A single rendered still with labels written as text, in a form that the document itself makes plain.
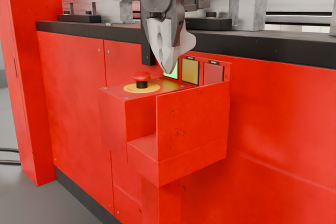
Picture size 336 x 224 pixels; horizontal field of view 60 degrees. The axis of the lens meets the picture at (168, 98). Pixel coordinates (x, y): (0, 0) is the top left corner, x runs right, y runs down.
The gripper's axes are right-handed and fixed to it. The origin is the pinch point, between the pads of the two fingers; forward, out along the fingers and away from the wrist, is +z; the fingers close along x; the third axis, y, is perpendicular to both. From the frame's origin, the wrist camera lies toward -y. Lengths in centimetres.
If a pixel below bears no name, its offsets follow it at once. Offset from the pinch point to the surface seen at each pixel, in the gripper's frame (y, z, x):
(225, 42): 22.4, 0.0, 6.8
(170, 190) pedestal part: 0.7, 25.6, 2.1
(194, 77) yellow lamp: 9.8, 4.7, 3.7
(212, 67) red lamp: 10.0, 1.9, -1.1
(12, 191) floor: -18, 83, 119
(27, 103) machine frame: -1, 36, 116
